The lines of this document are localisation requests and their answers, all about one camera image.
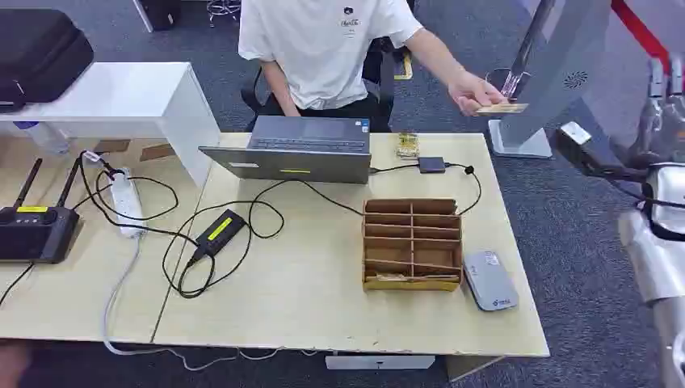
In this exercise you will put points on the black power adapter yellow label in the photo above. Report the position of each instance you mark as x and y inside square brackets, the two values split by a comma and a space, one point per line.
[220, 233]

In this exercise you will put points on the white power strip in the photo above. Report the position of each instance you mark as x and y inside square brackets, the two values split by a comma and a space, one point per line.
[126, 203]

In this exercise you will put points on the chrome chair base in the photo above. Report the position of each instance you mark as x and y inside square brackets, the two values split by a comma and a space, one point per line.
[223, 9]

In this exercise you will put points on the white desk shelf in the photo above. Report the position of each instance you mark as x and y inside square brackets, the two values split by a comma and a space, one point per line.
[123, 94]

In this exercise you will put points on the grey laptop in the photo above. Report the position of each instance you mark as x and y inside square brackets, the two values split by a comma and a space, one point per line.
[305, 152]

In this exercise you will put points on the wooden divided card box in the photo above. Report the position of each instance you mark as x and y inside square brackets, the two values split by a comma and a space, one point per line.
[412, 284]

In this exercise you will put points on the small black usb hub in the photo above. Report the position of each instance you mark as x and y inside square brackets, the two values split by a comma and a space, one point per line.
[431, 164]

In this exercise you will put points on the black soft case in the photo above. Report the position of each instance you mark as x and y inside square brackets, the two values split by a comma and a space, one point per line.
[40, 51]

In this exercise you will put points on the pale card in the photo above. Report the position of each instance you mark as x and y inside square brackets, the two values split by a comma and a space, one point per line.
[505, 108]

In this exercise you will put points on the grey flat card reader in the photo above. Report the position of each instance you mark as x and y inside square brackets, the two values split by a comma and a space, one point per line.
[489, 281]

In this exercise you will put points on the red strip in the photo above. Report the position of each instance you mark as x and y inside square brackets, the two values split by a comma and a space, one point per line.
[639, 29]

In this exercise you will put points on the black router with antennas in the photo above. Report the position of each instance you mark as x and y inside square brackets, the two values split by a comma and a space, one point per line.
[37, 235]

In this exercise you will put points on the stack of cards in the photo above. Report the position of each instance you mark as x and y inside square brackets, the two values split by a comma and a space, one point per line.
[408, 145]

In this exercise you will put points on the person's left hand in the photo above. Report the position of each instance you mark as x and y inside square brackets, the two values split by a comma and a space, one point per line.
[472, 92]

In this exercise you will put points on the person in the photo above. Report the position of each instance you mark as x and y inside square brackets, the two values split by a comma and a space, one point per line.
[316, 48]

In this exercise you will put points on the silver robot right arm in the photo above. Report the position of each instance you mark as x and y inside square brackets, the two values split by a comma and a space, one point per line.
[655, 262]

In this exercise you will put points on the white bracket under table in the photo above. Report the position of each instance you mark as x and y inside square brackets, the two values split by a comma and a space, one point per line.
[380, 362]

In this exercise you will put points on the black cabinet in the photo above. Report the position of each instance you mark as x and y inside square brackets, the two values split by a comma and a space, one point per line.
[159, 12]

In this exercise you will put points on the clear water bottle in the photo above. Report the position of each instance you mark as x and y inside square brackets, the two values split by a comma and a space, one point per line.
[45, 138]

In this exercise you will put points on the pale table leg panel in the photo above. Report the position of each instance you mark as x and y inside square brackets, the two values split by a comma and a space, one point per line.
[471, 367]

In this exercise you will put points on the grey floor stand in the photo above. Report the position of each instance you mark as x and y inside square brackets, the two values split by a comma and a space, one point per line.
[556, 69]

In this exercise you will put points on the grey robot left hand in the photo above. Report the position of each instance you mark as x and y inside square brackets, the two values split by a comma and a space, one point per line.
[10, 367]

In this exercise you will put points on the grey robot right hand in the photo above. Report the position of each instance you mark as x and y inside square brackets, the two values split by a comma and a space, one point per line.
[663, 131]

